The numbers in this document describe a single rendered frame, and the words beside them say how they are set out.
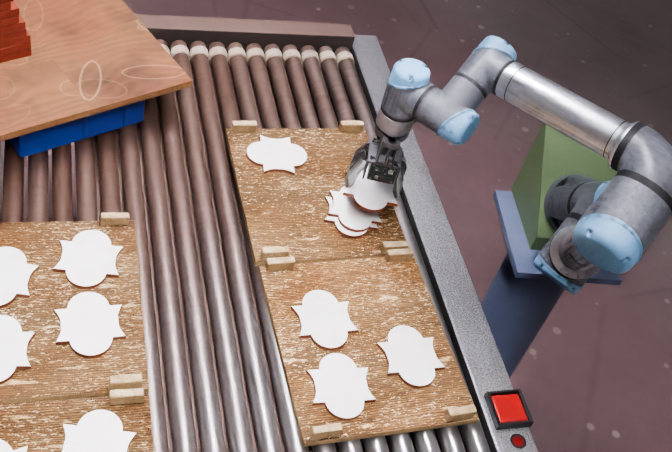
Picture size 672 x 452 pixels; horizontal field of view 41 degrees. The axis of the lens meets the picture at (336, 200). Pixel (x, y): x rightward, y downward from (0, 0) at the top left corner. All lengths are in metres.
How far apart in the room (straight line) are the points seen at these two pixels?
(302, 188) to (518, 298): 0.65
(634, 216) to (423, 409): 0.54
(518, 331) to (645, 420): 0.90
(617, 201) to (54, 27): 1.33
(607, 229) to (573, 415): 1.60
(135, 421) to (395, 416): 0.48
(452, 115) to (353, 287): 0.43
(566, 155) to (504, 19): 2.52
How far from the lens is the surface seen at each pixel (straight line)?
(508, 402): 1.86
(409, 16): 4.47
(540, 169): 2.21
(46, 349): 1.75
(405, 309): 1.90
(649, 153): 1.65
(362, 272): 1.94
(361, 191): 1.99
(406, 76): 1.75
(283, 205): 2.02
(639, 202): 1.61
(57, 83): 2.09
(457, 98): 1.75
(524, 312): 2.40
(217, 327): 1.82
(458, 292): 2.00
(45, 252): 1.89
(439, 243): 2.08
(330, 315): 1.84
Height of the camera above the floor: 2.38
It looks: 44 degrees down
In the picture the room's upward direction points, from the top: 17 degrees clockwise
